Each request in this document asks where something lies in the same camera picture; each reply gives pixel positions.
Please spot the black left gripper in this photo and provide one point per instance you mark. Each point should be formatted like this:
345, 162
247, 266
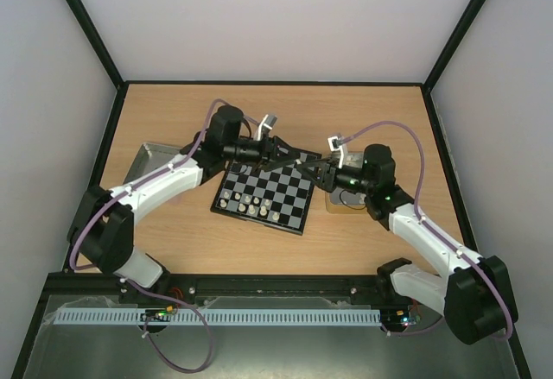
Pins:
270, 152

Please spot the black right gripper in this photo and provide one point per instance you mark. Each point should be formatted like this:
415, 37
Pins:
326, 174

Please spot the gold tin of white pieces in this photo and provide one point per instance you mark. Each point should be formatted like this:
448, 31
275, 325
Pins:
343, 202

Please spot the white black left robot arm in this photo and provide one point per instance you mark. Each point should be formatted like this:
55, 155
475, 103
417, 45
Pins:
102, 232

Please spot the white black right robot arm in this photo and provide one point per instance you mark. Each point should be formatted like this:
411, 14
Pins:
473, 294

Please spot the black white chess board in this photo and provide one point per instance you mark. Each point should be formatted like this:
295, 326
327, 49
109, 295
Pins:
290, 195

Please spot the silver tray of black pieces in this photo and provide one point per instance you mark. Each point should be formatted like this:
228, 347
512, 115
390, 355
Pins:
149, 157

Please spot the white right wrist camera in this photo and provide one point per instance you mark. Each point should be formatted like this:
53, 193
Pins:
338, 149

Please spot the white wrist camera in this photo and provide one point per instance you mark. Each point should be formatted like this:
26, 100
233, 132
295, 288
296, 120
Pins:
338, 149
265, 127

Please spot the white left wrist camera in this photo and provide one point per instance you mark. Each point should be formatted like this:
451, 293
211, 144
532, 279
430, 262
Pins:
265, 127

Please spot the light blue cable duct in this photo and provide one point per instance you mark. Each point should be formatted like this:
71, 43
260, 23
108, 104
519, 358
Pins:
220, 317

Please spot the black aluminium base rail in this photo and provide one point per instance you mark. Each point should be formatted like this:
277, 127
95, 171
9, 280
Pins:
357, 289

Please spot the black cage frame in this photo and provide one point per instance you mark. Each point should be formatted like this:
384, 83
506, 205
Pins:
85, 21

